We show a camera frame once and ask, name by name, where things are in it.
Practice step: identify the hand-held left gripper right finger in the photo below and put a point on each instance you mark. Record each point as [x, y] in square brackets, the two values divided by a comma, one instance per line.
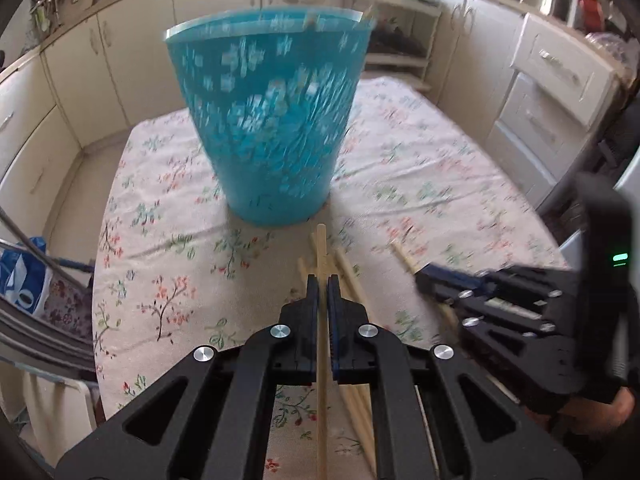
[333, 305]

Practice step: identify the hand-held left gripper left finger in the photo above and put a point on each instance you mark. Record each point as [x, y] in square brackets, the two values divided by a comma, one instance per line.
[313, 300]

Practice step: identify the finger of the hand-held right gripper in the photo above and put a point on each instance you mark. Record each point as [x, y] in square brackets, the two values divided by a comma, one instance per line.
[450, 280]
[500, 340]

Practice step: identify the wooden chopstick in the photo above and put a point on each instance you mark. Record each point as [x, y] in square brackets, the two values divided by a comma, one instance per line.
[303, 267]
[313, 247]
[345, 265]
[322, 255]
[405, 259]

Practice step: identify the teal perforated plastic basket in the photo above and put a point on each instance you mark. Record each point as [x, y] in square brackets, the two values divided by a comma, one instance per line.
[270, 110]

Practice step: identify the cream drawer cabinet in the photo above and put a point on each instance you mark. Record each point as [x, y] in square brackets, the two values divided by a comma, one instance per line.
[550, 85]

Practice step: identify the floral tablecloth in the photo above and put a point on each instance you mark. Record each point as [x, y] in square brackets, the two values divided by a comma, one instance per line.
[175, 210]

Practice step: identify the red kettle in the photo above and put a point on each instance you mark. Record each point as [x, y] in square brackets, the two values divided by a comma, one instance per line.
[594, 10]

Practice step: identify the white shelf rack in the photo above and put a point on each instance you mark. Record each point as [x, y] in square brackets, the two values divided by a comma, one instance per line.
[400, 62]

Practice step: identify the dark pan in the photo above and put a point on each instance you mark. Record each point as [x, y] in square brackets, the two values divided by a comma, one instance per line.
[400, 40]

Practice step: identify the purple patterned cloth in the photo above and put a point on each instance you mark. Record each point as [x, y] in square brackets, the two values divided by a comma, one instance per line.
[67, 310]

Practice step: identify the metal drying rack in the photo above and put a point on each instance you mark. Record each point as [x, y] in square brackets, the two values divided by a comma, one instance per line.
[45, 330]

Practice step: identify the pale towel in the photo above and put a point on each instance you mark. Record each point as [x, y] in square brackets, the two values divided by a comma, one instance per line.
[45, 410]

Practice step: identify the blue plastic bag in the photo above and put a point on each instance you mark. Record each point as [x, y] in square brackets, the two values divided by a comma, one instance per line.
[22, 280]

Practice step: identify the kitchen utensil holder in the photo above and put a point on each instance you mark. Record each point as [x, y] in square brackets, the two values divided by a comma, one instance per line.
[44, 7]

